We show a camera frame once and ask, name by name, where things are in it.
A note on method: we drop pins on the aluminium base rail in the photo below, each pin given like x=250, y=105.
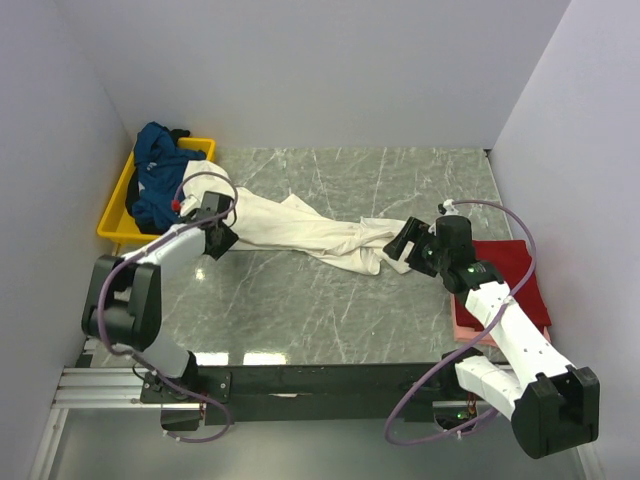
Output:
x=104, y=388

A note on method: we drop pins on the yellow plastic bin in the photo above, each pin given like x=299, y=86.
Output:
x=116, y=224

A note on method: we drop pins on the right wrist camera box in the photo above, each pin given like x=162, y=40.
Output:
x=453, y=232

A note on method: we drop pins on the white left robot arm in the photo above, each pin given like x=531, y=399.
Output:
x=123, y=307

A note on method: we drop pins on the white t shirt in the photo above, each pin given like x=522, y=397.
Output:
x=292, y=225

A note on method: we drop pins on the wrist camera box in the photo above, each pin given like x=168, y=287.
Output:
x=453, y=232
x=209, y=204

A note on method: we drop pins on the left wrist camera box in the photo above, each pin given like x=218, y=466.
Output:
x=209, y=204

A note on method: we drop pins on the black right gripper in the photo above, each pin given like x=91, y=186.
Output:
x=417, y=232

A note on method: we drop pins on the folded red t shirt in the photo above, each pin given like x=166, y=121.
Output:
x=512, y=260

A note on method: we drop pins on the folded pink t shirt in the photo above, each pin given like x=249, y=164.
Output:
x=465, y=327

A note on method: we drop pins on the black base crossbeam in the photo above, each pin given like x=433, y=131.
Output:
x=310, y=392

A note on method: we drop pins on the blue t shirt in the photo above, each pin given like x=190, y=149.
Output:
x=160, y=175

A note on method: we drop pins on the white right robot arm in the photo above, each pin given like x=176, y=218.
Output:
x=551, y=404

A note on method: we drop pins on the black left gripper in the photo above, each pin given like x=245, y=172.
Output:
x=229, y=239

